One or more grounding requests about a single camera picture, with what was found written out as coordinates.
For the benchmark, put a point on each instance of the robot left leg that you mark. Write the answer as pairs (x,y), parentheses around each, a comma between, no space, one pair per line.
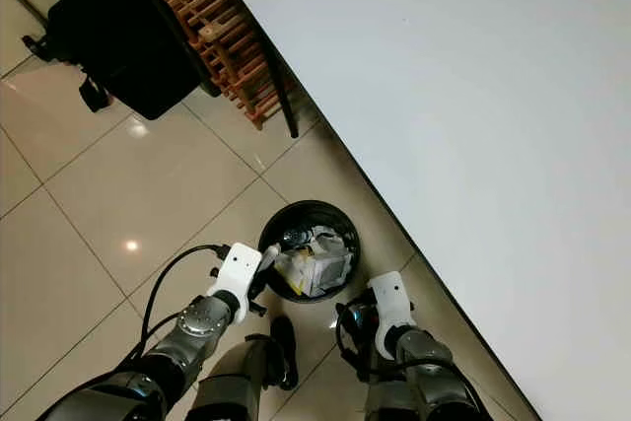
(237,386)

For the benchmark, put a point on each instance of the black office chair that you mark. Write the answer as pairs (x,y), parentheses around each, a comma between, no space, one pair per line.
(123,41)

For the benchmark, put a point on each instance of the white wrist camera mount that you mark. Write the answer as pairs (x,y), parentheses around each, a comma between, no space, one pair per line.
(237,271)
(389,308)

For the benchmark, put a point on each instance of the wooden slatted rack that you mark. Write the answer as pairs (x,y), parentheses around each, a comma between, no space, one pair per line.
(217,32)

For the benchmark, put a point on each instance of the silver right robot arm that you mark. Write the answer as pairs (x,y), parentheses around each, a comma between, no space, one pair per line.
(429,352)

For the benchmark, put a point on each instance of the robot right leg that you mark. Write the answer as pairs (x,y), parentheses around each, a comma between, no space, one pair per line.
(385,407)

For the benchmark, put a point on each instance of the large white carton trash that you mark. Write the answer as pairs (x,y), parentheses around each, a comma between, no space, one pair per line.
(323,263)

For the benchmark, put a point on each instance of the clear plastic trash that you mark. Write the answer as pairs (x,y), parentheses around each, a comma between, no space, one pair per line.
(296,236)

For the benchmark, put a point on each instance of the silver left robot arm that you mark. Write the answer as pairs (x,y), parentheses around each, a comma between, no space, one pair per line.
(202,322)

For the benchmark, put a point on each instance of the robot leg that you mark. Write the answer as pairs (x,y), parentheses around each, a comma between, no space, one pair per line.
(385,407)
(237,386)

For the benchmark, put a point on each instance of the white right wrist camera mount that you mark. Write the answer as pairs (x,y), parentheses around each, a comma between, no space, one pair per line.
(389,308)

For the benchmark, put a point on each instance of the yellow paper trash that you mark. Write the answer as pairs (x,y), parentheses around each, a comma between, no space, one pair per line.
(288,285)

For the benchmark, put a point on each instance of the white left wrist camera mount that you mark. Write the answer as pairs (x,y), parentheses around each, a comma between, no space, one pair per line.
(237,271)

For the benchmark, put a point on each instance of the black table leg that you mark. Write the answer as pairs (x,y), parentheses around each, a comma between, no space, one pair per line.
(286,105)

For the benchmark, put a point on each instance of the black round rubbish bin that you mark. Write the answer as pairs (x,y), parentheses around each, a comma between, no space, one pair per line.
(281,214)

